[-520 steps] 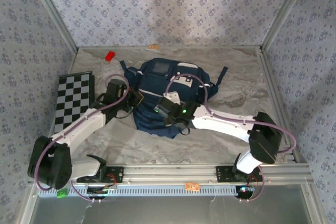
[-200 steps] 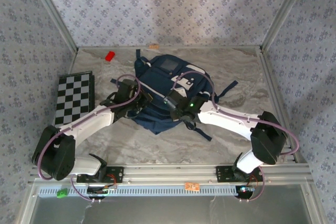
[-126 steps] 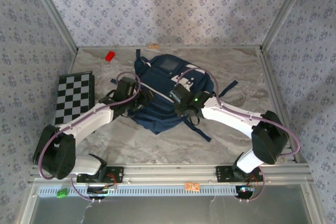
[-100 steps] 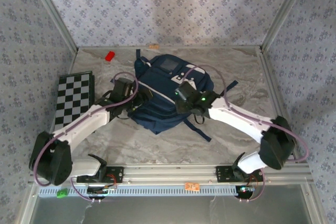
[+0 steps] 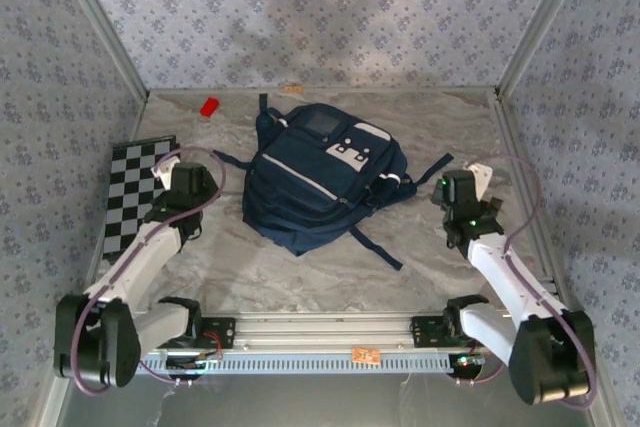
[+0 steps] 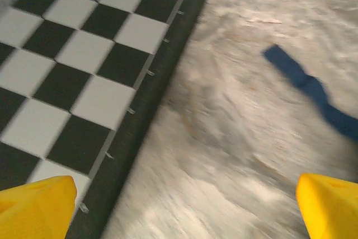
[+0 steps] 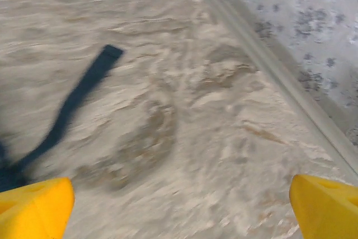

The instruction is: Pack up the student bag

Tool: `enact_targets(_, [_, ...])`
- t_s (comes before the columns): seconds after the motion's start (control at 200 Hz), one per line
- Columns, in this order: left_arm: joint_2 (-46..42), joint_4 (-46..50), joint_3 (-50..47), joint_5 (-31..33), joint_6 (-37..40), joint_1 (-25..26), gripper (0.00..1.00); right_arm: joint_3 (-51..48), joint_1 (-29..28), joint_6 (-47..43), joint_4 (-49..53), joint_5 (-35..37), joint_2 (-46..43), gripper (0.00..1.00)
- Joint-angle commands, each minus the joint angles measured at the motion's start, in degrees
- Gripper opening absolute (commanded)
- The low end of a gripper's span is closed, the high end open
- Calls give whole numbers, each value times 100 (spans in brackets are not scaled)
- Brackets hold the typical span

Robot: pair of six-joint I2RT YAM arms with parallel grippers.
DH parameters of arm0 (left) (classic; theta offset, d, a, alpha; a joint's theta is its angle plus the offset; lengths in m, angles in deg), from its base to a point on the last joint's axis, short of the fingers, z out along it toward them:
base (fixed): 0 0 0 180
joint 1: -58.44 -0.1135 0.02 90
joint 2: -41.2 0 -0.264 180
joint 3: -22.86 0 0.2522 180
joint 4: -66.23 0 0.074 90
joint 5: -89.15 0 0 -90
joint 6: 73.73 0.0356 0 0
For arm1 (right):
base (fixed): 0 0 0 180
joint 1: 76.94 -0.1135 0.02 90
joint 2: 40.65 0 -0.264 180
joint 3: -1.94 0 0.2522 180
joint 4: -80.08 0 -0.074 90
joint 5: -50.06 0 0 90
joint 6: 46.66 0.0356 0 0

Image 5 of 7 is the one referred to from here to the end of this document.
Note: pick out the navy blue white backpack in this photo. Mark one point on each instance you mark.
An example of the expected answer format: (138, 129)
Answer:
(300, 197)

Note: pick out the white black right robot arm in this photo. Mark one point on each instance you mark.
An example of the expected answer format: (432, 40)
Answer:
(510, 272)

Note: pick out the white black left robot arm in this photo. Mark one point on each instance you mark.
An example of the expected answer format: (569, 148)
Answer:
(135, 257)

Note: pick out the black grey chessboard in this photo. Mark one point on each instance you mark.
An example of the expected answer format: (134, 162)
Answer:
(125, 182)

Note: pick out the red toy brick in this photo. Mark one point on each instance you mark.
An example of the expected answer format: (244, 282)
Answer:
(210, 107)

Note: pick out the small wooden block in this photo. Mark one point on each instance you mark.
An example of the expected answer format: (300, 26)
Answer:
(294, 89)

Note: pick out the orange paper tag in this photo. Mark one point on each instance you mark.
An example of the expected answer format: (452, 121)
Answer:
(365, 355)

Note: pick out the grey metal sheet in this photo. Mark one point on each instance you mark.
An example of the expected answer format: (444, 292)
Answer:
(320, 402)

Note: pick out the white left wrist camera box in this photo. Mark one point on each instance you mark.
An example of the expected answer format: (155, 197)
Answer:
(164, 174)

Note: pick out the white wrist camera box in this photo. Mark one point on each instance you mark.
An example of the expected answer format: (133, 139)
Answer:
(482, 177)
(164, 174)

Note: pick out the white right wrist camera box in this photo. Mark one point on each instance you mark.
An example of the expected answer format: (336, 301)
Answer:
(482, 177)

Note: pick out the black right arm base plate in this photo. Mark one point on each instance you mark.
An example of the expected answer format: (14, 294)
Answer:
(425, 332)

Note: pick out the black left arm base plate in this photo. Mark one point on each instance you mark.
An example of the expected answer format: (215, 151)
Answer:
(220, 333)

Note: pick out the aluminium frame post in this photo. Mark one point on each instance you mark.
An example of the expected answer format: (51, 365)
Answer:
(103, 22)
(541, 22)

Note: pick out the aluminium mounting rail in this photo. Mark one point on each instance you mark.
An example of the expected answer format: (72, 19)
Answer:
(325, 332)

